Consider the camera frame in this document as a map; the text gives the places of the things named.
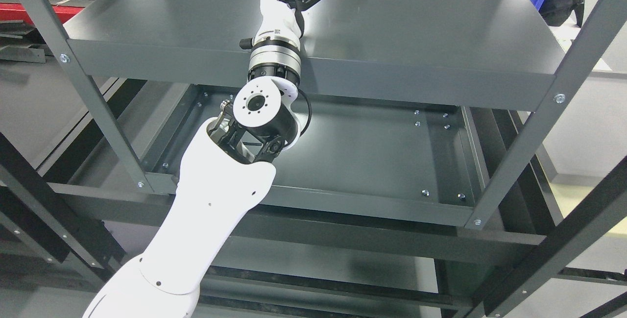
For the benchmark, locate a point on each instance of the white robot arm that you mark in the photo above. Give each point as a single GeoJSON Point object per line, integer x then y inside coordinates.
{"type": "Point", "coordinates": [225, 171]}

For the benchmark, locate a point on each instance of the dark grey metal shelf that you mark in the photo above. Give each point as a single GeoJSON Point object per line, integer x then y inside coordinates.
{"type": "Point", "coordinates": [415, 184]}

